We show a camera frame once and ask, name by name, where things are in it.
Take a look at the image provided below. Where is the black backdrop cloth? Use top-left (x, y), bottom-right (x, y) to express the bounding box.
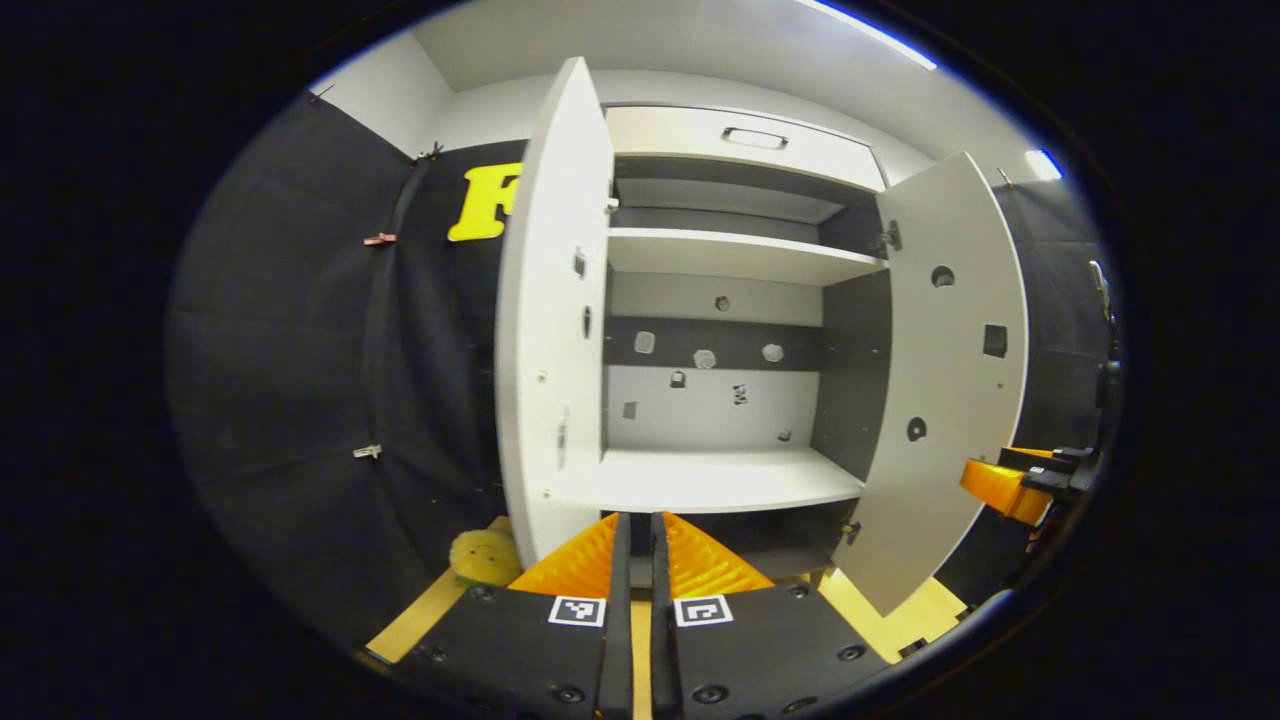
top-left (165, 90), bottom-right (1126, 641)

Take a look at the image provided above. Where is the grey cabinet drawer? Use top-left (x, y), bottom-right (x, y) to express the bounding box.
top-left (603, 104), bottom-right (891, 194)

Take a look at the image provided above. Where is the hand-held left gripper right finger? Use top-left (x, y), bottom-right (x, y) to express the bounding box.
top-left (650, 512), bottom-right (893, 720)

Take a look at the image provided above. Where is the cabinet door with camera sticker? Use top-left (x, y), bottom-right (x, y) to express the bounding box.
top-left (493, 56), bottom-right (617, 573)

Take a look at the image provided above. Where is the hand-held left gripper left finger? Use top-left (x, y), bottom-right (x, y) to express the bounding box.
top-left (398, 512), bottom-right (634, 720)

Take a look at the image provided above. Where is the yellow plush toy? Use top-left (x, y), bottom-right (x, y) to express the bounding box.
top-left (447, 528), bottom-right (524, 589)

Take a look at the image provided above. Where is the white cabinet shelf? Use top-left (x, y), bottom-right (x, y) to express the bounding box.
top-left (605, 226), bottom-right (891, 289)
top-left (596, 445), bottom-right (867, 516)

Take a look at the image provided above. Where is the cabinet door with headphone sticker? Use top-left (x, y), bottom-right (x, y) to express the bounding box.
top-left (833, 150), bottom-right (1031, 618)

